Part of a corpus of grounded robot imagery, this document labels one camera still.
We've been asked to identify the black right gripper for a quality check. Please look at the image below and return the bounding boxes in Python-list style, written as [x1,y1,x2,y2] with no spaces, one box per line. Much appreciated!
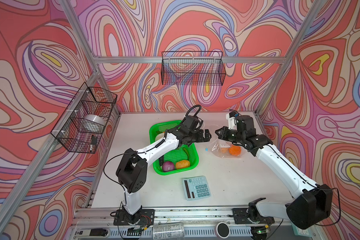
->
[214,126,245,144]

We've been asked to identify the orange bell pepper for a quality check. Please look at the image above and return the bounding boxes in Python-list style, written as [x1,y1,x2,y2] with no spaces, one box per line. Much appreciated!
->
[229,146,242,157]

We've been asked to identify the clear zip top bag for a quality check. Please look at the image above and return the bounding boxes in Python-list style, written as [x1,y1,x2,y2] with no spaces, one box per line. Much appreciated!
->
[206,125,244,159]

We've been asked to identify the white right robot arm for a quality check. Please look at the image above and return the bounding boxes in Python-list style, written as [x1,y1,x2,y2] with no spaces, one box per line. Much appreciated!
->
[215,111,333,230]

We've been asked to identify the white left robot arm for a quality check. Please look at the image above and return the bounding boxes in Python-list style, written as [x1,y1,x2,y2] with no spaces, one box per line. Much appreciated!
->
[116,116,212,216]

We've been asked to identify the green plastic basket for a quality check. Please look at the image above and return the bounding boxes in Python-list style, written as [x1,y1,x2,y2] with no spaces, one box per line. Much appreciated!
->
[149,119,200,176]

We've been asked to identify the purple red onion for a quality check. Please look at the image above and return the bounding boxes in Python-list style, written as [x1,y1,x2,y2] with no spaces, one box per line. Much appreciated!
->
[162,161,176,173]

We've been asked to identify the teal calculator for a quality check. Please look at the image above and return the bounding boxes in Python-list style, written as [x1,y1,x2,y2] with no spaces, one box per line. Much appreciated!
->
[182,176,211,201]

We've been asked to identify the white roll in basket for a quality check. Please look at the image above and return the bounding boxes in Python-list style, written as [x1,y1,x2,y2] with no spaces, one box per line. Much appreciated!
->
[84,114,106,128]

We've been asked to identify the silver drink can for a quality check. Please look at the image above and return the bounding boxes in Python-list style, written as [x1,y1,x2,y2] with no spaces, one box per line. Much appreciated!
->
[152,223,185,240]

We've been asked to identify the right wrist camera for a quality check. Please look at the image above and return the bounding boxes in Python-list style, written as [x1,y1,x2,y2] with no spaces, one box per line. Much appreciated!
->
[226,110,240,120]

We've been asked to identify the black wire basket rear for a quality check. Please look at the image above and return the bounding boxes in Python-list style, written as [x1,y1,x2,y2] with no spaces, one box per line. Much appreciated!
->
[161,50,226,86]

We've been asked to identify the black wire basket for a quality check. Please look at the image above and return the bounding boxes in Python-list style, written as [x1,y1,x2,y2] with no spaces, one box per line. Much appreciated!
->
[161,50,226,86]
[51,83,118,154]

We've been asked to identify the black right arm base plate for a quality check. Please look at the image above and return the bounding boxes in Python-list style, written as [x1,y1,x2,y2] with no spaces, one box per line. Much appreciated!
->
[230,207,275,225]

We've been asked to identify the aluminium front rail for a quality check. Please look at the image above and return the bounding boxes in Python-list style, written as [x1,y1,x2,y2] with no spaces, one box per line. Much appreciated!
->
[64,206,325,240]

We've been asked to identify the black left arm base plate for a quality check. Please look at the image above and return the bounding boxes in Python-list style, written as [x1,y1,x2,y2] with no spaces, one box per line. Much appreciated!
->
[110,208,155,227]

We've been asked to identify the black wire basket left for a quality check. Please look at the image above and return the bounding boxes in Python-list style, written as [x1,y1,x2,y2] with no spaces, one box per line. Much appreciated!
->
[51,83,118,154]

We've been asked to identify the black device on rail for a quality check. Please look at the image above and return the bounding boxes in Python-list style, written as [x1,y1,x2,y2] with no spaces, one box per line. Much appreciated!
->
[73,228,110,238]

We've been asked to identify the aluminium frame post right rear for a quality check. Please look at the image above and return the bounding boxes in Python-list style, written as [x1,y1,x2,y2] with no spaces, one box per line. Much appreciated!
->
[255,1,327,116]

